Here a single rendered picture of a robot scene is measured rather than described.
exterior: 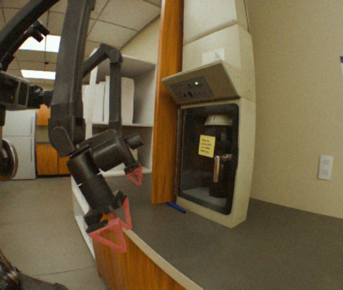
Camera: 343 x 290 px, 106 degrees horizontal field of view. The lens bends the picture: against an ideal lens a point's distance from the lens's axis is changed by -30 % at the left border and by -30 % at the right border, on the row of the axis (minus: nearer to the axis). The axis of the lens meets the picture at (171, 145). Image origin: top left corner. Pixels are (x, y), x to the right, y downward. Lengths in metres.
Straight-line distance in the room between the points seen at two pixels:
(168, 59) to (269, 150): 0.71
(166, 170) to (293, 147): 0.66
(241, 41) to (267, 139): 0.56
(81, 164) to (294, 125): 0.93
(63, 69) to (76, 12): 0.14
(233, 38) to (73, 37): 0.55
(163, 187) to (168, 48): 0.69
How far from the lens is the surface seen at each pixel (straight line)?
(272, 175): 1.06
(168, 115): 0.87
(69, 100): 0.37
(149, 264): 0.69
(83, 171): 0.36
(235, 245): 0.61
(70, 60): 0.40
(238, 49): 0.72
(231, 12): 0.82
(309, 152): 0.99
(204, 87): 0.68
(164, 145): 0.86
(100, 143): 0.35
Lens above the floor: 1.27
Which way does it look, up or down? 3 degrees down
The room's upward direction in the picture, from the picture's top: 2 degrees clockwise
